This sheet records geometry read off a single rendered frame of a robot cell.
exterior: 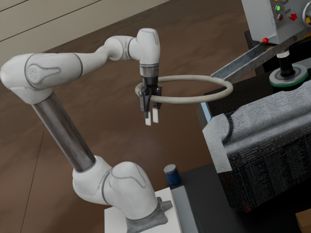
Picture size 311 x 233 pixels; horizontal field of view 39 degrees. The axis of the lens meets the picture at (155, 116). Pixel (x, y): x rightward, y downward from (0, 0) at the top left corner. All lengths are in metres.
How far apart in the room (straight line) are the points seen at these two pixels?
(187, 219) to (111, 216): 0.35
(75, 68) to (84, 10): 7.06
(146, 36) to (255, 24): 0.76
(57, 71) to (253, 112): 1.35
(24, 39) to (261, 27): 6.84
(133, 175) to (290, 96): 1.18
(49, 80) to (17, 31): 7.33
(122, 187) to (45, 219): 2.19
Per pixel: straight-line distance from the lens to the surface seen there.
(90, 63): 1.67
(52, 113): 1.75
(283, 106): 2.59
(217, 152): 2.56
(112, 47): 2.00
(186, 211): 1.99
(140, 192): 1.81
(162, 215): 1.91
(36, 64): 1.54
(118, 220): 2.02
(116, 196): 1.84
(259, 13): 2.43
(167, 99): 2.00
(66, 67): 1.57
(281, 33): 2.43
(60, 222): 3.79
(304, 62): 2.88
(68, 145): 1.82
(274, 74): 2.70
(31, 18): 8.76
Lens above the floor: 2.07
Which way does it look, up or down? 27 degrees down
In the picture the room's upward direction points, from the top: 23 degrees counter-clockwise
